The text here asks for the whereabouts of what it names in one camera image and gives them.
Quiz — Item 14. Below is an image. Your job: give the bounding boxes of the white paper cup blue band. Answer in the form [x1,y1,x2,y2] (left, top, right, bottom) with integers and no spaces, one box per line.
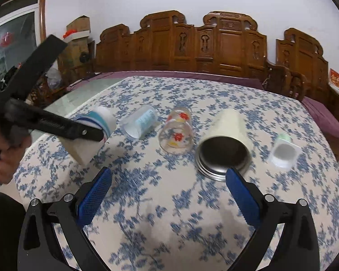
[59,106,117,166]

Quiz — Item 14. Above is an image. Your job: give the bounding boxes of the small white square cup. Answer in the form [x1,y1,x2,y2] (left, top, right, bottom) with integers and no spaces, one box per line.
[268,133,302,170]

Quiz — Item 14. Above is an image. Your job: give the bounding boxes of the clear plastic measuring cup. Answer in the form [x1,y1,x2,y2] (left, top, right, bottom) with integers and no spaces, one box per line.
[120,105,158,140]

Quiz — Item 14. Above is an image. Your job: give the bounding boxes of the glass cup red flowers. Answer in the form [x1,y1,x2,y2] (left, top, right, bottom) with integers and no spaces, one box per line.
[158,106,193,154]

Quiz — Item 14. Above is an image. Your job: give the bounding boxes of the person's left hand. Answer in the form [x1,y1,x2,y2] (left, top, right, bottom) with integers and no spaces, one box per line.
[0,131,32,184]

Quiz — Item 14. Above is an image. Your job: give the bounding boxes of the cream steel-lined mug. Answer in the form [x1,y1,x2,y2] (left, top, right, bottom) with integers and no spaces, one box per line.
[195,109,253,182]

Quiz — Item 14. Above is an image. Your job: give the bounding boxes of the blue floral tablecloth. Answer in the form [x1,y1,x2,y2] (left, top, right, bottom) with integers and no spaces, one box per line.
[14,76,339,270]

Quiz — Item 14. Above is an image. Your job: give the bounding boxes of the stacked cardboard boxes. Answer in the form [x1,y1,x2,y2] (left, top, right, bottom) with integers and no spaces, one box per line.
[57,15,95,85]

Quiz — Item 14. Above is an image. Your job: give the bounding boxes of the purple armchair cushion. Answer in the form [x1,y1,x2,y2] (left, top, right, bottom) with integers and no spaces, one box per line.
[301,97,339,138]

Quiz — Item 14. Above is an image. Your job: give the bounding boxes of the purple sofa cushion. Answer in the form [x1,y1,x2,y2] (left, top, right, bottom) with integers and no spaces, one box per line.
[66,70,264,92]

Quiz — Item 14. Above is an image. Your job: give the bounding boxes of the carved wooden armchair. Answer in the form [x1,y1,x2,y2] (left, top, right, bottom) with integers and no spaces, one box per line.
[266,28,329,104]

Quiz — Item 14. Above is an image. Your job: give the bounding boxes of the red greeting card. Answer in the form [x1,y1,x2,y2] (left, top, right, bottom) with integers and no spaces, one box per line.
[330,69,339,89]

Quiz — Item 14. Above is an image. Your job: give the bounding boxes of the carved wooden sofa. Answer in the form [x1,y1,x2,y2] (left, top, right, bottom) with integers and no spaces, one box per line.
[95,10,267,81]

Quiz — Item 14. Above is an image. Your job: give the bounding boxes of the glass door wooden frame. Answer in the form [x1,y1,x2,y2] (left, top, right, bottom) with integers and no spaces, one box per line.
[0,0,46,84]

